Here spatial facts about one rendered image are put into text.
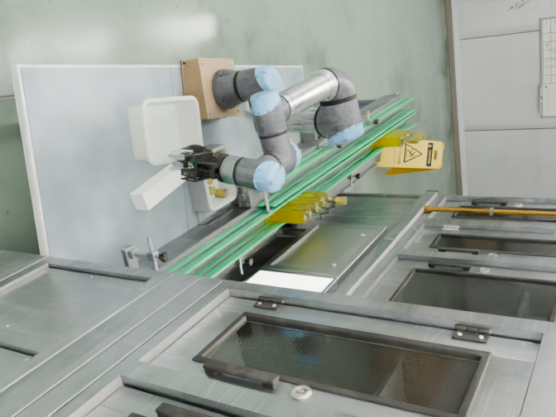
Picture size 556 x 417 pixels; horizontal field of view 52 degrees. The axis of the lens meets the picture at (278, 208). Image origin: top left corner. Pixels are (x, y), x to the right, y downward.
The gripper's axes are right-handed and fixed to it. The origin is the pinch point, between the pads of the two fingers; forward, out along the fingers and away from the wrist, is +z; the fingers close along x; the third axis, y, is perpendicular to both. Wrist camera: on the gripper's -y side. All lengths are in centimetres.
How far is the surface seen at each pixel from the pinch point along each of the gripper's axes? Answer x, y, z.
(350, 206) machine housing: 45, -130, 5
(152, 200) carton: 21.5, -18.8, 27.2
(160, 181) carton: 16.0, -23.5, 28.0
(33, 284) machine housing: 32, 33, 21
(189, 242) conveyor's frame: 39, -31, 21
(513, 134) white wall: 78, -675, 29
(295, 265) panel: 50, -59, -7
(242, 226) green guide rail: 37, -53, 14
